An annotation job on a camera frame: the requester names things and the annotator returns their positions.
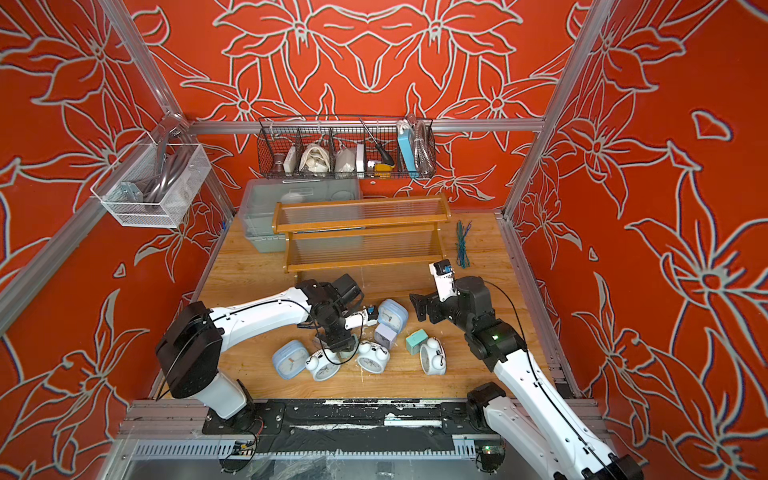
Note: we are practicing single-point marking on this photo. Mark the white mesh wall basket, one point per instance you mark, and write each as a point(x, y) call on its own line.
point(153, 184)

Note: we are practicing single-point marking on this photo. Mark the blue rounded alarm clock right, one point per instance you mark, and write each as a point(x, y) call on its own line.
point(393, 315)

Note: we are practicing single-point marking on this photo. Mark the white twin-bell clock middle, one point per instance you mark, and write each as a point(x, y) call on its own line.
point(372, 357)

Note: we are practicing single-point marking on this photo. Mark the white twin-bell clock left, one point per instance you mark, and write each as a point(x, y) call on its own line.
point(321, 366)

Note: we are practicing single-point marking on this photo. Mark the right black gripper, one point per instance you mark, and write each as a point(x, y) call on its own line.
point(422, 308)

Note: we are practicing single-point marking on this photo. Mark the blue rounded alarm clock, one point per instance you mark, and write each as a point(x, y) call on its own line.
point(393, 315)
point(290, 360)

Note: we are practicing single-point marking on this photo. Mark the blue rounded alarm clock left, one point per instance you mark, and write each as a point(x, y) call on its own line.
point(290, 360)

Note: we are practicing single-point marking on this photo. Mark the blue box in basket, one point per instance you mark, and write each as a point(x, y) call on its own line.
point(405, 140)

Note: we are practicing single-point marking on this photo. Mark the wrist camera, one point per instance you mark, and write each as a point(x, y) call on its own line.
point(443, 274)
point(366, 317)

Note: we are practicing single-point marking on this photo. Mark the white twin-bell clock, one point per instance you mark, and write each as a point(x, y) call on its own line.
point(432, 357)
point(372, 357)
point(321, 366)

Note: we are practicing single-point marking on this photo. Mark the lilac square alarm clock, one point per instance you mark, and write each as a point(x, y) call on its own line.
point(385, 336)

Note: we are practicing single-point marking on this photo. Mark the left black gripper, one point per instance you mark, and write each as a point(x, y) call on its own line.
point(342, 343)

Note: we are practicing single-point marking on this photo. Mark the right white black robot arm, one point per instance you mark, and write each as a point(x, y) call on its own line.
point(521, 406)

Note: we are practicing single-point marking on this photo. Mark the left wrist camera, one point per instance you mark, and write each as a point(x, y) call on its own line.
point(366, 317)

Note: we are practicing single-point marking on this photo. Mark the wooden two-tier shelf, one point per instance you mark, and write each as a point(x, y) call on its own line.
point(361, 233)

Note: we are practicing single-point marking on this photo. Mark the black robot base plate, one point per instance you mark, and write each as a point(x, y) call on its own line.
point(359, 427)

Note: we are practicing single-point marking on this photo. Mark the white twin-bell clock right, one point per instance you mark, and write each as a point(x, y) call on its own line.
point(432, 357)

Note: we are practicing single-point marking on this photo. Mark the black wire wall basket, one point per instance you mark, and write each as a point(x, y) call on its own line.
point(363, 147)

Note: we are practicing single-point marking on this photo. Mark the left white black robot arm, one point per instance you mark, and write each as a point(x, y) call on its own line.
point(189, 351)

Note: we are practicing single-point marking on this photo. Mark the white cloth in basket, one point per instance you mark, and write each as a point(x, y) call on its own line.
point(315, 159)

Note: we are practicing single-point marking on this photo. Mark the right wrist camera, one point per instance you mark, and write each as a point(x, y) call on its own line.
point(443, 274)

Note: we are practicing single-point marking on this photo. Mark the clear plastic storage bin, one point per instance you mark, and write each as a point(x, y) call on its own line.
point(262, 195)

